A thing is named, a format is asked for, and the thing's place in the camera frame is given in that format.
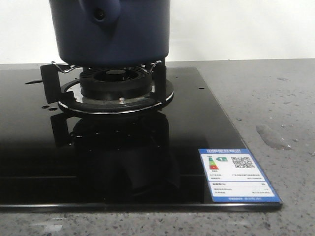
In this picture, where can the black pot support grate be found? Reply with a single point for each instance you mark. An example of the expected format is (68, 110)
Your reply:
(55, 75)

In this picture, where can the black burner head right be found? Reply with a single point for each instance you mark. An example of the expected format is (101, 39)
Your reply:
(111, 84)

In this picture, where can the blue energy label sticker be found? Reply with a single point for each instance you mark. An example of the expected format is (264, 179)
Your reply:
(234, 176)

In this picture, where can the black glass gas cooktop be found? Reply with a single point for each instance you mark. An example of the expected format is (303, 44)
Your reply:
(52, 160)

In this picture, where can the chrome burner ring tray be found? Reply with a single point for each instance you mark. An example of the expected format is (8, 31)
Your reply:
(84, 105)

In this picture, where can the blue saucepan with handle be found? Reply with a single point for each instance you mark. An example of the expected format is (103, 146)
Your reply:
(100, 33)

